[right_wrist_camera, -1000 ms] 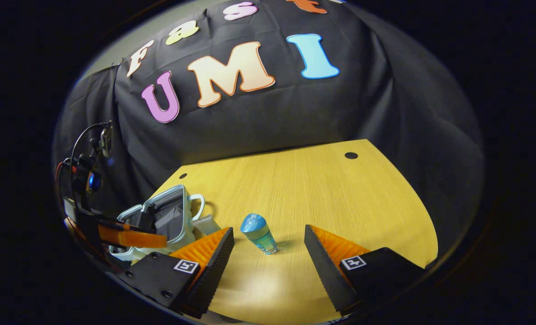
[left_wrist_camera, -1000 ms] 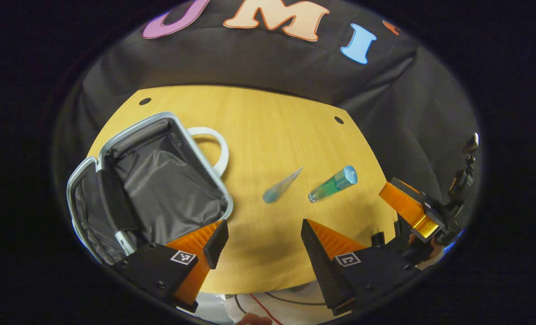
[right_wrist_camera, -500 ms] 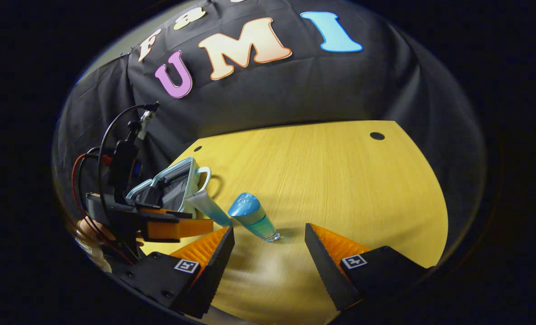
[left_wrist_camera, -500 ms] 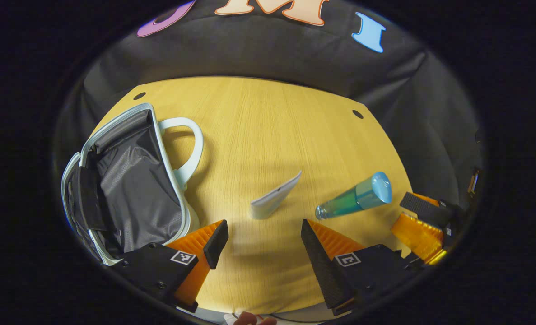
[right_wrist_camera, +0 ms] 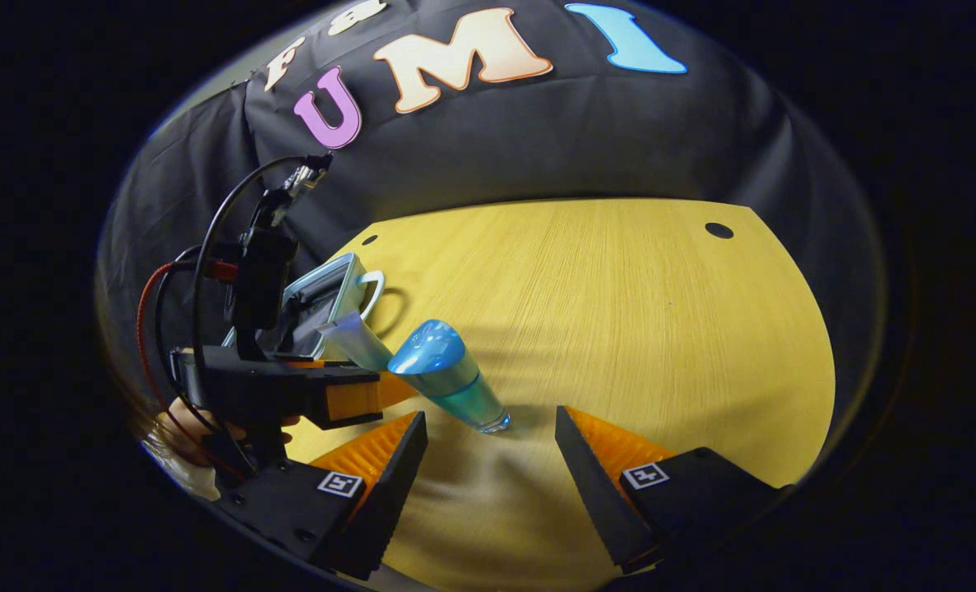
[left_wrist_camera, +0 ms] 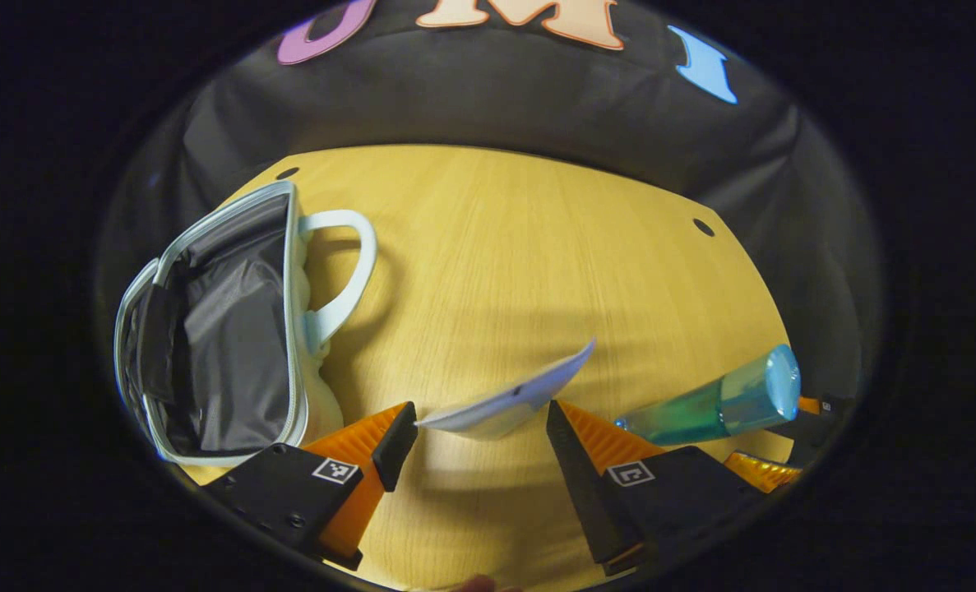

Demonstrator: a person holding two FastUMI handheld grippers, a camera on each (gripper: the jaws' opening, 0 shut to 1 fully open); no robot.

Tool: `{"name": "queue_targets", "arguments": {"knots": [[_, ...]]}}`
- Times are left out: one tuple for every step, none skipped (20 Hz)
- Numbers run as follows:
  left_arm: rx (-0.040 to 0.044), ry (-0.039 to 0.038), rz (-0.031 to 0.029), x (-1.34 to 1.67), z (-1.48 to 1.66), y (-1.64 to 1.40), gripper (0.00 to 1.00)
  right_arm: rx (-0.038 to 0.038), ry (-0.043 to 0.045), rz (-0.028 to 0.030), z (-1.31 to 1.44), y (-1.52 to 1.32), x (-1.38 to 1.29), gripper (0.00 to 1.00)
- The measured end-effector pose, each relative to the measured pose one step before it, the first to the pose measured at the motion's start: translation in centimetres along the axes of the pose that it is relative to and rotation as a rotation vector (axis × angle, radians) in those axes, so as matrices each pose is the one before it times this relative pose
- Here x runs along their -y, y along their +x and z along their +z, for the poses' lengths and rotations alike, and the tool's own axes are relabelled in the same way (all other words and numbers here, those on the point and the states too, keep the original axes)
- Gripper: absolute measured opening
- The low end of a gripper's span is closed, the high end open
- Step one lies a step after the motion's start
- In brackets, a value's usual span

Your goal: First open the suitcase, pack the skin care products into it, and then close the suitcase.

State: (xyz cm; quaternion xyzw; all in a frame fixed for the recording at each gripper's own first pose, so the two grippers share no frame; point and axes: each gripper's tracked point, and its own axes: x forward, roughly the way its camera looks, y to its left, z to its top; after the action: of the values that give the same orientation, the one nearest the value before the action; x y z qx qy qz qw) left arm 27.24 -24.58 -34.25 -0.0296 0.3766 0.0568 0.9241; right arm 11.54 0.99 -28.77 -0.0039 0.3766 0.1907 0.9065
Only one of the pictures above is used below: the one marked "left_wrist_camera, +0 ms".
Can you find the white and blue cream tube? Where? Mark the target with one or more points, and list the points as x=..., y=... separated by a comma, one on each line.
x=508, y=403

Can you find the light blue suitcase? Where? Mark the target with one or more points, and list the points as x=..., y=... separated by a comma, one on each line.
x=233, y=329

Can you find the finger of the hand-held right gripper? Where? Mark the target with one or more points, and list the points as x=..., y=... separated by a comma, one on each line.
x=763, y=473
x=825, y=419

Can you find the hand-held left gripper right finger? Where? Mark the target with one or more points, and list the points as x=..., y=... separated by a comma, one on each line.
x=578, y=485

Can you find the blue green lotion bottle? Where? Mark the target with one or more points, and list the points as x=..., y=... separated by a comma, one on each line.
x=701, y=407

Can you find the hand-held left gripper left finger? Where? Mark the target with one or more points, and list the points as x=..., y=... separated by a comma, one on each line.
x=395, y=444

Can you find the black backdrop cloth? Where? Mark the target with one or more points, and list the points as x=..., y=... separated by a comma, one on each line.
x=488, y=99

